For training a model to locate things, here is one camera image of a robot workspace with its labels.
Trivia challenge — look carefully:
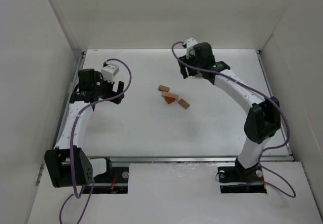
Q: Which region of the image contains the short light wood block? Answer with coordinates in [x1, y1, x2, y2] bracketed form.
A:
[158, 85, 170, 92]

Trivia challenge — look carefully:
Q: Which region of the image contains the long light wood block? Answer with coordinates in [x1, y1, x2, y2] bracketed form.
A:
[161, 91, 179, 101]

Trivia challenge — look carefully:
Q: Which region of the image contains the tan wood block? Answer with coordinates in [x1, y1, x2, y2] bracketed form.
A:
[178, 98, 190, 109]

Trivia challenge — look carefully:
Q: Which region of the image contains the orange triangular wood block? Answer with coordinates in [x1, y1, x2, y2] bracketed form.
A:
[164, 96, 176, 104]

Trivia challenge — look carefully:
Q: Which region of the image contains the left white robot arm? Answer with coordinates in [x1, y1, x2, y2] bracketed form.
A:
[44, 64, 124, 188]

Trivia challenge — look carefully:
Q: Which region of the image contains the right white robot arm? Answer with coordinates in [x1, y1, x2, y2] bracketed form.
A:
[177, 38, 281, 183]

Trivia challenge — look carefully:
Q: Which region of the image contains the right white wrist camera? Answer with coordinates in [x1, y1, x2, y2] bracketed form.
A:
[182, 38, 197, 58]

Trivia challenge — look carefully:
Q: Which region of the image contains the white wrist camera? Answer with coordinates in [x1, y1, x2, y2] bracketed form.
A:
[182, 38, 197, 58]
[100, 62, 119, 83]

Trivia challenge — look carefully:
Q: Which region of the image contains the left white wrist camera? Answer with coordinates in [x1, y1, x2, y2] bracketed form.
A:
[100, 62, 119, 83]

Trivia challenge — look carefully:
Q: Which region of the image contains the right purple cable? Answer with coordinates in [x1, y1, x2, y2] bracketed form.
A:
[171, 41, 296, 198]

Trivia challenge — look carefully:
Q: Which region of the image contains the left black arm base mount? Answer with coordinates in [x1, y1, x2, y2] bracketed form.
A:
[93, 159, 129, 194]

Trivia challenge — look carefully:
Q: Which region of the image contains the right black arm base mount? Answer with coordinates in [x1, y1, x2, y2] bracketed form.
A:
[216, 165, 267, 194]

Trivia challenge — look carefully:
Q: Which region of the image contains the aluminium front rail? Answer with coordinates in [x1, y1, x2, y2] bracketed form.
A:
[85, 154, 294, 164]

